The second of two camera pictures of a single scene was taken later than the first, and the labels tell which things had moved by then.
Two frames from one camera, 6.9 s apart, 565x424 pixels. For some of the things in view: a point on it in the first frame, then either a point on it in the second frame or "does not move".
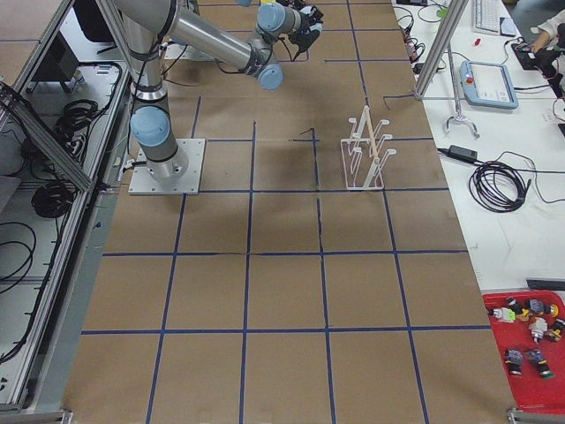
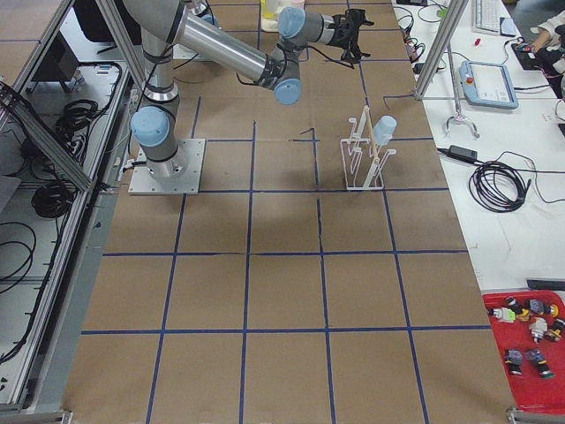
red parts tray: x=530 y=329 does not move
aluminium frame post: x=452 y=18 does not move
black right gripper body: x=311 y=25 → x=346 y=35
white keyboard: x=486 y=16 does not move
